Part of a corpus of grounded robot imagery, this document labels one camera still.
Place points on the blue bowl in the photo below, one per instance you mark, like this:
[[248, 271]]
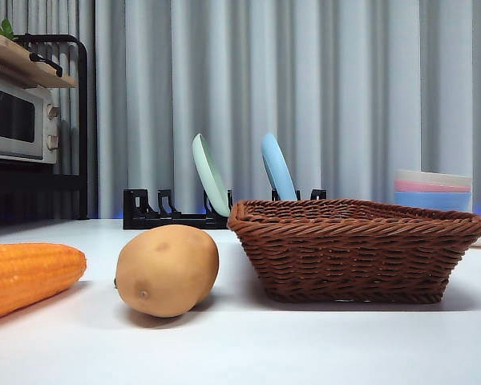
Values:
[[433, 199]]

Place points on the grey pleated curtain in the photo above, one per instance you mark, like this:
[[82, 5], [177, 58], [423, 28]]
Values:
[[344, 80]]

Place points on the black plate rack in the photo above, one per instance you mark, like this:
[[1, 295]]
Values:
[[144, 218]]

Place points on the pale green plate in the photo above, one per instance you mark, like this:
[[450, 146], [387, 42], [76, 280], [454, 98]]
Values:
[[208, 176]]

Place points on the off-white bowl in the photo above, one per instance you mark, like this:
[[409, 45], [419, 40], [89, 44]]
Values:
[[433, 175]]

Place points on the silver toaster oven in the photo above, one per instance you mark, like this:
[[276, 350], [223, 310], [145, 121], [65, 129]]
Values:
[[8, 120]]

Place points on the orange corn cob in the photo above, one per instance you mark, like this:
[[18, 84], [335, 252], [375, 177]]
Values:
[[24, 276]]

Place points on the green leaves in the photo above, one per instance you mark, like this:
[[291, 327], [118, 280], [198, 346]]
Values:
[[6, 29]]

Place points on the pale blue plate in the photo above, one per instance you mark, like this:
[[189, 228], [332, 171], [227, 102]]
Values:
[[278, 172]]

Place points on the wooden shelf board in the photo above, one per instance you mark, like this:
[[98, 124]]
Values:
[[44, 80]]

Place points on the brown potato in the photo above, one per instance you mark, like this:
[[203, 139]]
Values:
[[164, 268]]

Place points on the black metal shelf frame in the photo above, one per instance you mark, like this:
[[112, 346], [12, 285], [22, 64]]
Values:
[[83, 120]]

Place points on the brown wicker basket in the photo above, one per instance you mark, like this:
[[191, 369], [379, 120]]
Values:
[[344, 260]]

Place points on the pink bowl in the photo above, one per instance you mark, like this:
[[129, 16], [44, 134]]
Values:
[[433, 187]]

